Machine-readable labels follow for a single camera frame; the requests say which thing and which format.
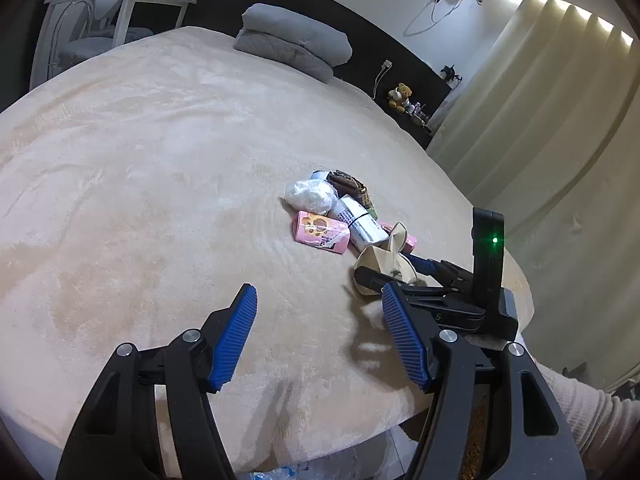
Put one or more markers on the pink paw print packet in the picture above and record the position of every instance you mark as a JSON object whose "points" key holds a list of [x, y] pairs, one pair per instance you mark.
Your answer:
{"points": [[320, 232]]}

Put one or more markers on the beige paper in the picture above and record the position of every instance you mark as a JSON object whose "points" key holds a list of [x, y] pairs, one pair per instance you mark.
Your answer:
{"points": [[385, 260]]}

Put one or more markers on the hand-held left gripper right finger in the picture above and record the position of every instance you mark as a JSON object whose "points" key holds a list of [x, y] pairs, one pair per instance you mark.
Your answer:
{"points": [[405, 340]]}

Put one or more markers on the small dark plant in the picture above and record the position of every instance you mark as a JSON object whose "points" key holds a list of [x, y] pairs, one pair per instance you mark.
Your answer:
{"points": [[451, 74]]}

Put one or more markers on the crumpled blue white wrapper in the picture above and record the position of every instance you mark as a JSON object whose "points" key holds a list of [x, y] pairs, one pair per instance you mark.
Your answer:
{"points": [[319, 175]]}

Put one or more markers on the white table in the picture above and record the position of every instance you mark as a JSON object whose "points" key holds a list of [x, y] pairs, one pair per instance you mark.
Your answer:
{"points": [[130, 0]]}

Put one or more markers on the crumpled green red wrapper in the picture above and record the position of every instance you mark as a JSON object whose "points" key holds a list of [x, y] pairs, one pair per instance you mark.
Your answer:
{"points": [[369, 201]]}

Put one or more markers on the cream curtain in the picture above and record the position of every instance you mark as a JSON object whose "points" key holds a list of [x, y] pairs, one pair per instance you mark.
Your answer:
{"points": [[550, 135]]}

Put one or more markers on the white phone charger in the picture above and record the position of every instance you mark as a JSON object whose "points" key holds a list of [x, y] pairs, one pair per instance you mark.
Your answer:
{"points": [[386, 64]]}

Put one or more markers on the person's right forearm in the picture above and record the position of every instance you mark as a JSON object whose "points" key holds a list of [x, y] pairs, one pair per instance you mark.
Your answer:
{"points": [[585, 410]]}

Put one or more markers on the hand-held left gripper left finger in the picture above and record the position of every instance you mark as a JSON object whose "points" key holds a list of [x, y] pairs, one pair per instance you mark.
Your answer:
{"points": [[235, 340]]}

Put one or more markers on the folded grey quilt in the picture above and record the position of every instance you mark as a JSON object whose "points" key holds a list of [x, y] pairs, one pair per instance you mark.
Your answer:
{"points": [[295, 40]]}

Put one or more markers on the crumpled white plastic bag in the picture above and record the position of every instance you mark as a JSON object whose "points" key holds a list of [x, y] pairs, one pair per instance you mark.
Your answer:
{"points": [[310, 195]]}

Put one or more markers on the brown teddy bear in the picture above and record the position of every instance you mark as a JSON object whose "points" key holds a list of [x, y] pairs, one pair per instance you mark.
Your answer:
{"points": [[401, 97]]}

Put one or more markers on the white chair grey cushion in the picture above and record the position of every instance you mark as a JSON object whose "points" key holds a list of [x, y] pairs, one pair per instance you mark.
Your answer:
{"points": [[85, 45]]}

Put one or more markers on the black nightstand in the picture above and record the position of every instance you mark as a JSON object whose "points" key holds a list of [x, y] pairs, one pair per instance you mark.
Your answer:
{"points": [[440, 110]]}

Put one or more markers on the small pink packet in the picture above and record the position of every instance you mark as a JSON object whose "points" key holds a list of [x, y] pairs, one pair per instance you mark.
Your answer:
{"points": [[412, 243]]}

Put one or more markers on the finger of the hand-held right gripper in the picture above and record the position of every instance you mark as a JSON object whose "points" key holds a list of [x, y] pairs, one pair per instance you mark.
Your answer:
{"points": [[445, 270], [370, 280]]}

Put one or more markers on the white wet wipes packet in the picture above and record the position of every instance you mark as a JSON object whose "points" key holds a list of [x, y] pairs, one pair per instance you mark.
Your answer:
{"points": [[360, 225]]}

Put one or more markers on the brown snack wrapper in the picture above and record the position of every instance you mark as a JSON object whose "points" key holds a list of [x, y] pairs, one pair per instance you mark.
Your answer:
{"points": [[345, 182]]}

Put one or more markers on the black headboard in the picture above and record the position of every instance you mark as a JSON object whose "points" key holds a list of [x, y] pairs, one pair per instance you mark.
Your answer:
{"points": [[360, 25]]}

